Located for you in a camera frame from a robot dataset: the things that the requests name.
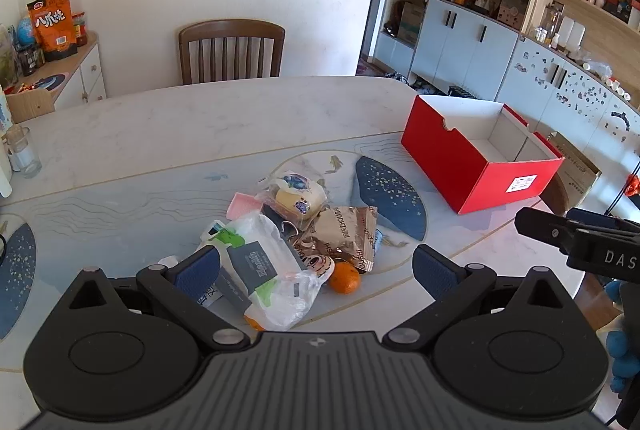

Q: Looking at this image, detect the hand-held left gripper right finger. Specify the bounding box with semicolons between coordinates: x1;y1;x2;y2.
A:
384;244;576;353

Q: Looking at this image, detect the large cardboard box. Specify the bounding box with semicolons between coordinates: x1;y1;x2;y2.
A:
547;130;603;211

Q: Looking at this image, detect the clear glass cup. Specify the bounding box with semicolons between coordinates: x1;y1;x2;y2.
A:
6;126;42;178

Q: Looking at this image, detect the red patterned doormat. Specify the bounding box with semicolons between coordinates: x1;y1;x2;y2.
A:
356;62;396;76

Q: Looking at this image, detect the white sideboard cabinet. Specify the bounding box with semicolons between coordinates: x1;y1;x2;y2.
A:
10;42;108;111

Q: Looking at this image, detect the cluster of small bottles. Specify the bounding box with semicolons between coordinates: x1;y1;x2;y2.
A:
14;42;47;76

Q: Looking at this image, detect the pink small box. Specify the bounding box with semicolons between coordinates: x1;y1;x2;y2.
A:
227;192;263;221

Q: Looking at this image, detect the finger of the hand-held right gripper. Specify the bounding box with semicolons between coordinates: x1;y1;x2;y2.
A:
515;207;576;255
567;209;636;231

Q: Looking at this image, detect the white printed carton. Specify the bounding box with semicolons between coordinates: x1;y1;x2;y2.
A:
0;84;12;133

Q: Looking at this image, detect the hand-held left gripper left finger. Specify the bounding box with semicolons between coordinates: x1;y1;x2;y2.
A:
65;244;251;353

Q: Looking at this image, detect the black metal shelf rack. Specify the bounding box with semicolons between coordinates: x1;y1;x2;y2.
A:
605;150;640;215

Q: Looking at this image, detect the printed cardboard box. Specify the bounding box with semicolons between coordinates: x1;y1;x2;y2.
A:
397;2;426;43

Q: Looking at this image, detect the red cardboard box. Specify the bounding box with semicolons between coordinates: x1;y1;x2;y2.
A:
400;94;566;215

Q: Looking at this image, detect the bread pack with blueberry print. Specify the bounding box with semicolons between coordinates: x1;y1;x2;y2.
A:
260;170;328;231

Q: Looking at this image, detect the pink cardboard house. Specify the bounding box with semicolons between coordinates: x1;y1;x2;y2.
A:
497;0;521;28

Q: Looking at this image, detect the clear glass jar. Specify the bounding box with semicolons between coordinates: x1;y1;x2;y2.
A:
542;2;563;45

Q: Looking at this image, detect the dark round mat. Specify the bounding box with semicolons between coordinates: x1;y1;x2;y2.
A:
30;74;67;91

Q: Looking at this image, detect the brown cardboard tray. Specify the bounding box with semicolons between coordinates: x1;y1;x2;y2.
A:
5;87;56;125

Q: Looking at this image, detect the green printed bag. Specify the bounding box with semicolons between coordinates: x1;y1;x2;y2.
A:
0;24;22;88

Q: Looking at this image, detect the jar with red lid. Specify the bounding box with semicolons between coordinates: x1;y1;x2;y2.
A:
71;12;89;46

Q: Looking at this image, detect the white wooden wall cabinet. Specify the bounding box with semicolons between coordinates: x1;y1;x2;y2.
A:
372;0;640;221

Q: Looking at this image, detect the brown snack packet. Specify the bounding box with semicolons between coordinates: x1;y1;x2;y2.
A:
292;206;378;273

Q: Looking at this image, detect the wooden chair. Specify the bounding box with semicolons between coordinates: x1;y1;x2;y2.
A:
178;18;287;85

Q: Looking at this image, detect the clear plastic bag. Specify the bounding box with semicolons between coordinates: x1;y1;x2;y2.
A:
575;50;613;78

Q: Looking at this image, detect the person's right hand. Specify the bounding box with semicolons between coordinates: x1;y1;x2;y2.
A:
605;281;640;393

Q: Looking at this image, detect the orange snack bag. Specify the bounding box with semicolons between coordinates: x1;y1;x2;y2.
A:
26;0;79;63

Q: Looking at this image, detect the small blue globe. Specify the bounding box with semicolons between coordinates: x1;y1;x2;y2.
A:
16;16;38;45

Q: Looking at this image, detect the wipes pack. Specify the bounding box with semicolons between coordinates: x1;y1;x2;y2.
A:
200;212;334;332

